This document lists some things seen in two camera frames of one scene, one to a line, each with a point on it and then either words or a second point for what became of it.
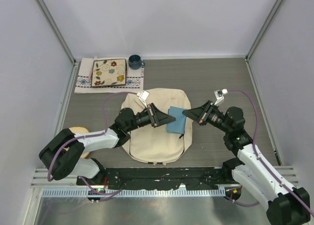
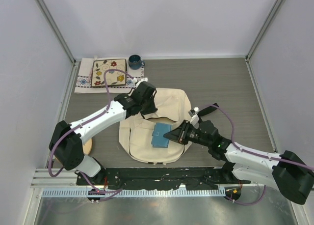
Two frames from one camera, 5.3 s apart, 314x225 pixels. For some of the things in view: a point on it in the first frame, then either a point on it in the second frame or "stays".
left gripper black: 158,118 to 152,109
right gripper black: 201,114 to 180,134
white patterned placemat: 134,78 stays
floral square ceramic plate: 109,72 stays
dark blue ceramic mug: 135,62 stays
